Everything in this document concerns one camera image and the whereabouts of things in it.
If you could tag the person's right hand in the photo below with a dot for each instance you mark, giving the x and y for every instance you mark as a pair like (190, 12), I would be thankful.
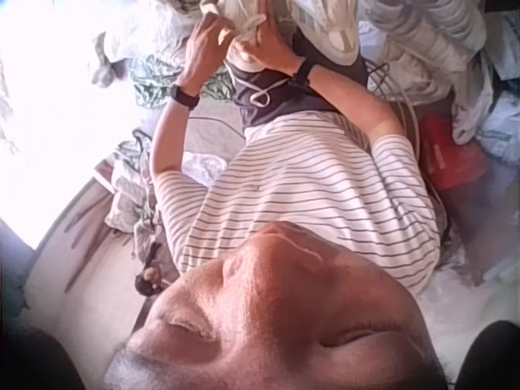
(270, 57)

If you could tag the green leaf print cloth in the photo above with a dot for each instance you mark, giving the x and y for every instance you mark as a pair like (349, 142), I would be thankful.
(158, 77)

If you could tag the white sneaker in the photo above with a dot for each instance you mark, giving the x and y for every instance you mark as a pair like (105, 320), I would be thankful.
(321, 24)

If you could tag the grey crumpled cloth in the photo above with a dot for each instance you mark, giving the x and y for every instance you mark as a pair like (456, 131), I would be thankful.
(103, 69)

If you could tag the person's left hand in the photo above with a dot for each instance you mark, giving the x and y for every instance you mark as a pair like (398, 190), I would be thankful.
(203, 61)

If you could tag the red bag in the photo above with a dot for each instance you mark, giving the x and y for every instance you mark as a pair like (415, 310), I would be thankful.
(451, 158)

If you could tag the black wrist band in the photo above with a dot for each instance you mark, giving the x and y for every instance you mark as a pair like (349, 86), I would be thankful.
(183, 97)
(302, 73)

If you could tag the small dark brown object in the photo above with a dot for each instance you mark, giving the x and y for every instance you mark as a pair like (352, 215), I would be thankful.
(147, 282)

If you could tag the crumpled patterned bedsheet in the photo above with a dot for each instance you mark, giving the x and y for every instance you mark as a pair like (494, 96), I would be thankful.
(126, 195)

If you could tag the heap of white clothes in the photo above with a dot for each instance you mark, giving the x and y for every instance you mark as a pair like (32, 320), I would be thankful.
(430, 44)

